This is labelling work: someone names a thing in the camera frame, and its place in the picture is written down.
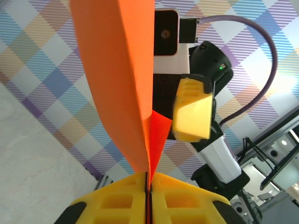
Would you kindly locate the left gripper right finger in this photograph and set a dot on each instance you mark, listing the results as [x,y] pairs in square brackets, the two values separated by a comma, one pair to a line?
[187,205]

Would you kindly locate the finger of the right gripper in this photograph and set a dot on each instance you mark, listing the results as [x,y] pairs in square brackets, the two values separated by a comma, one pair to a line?
[191,116]

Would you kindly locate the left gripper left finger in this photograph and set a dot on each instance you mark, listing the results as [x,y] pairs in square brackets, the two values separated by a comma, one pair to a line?
[112,205]

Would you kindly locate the orange paper sheet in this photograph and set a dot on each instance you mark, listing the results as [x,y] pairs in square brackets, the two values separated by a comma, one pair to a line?
[112,70]

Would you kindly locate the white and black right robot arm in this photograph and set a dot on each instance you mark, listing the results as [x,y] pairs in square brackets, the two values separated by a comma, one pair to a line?
[219,158]

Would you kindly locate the black metal stand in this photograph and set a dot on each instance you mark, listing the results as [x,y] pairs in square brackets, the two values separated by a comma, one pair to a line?
[271,179]

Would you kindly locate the aluminium side rail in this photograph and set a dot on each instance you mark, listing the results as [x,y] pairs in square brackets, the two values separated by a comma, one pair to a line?
[105,183]

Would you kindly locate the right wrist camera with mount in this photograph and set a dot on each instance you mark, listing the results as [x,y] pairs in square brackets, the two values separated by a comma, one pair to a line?
[165,32]

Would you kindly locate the aluminium frame post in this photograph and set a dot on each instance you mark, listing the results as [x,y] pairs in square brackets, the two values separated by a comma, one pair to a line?
[275,128]

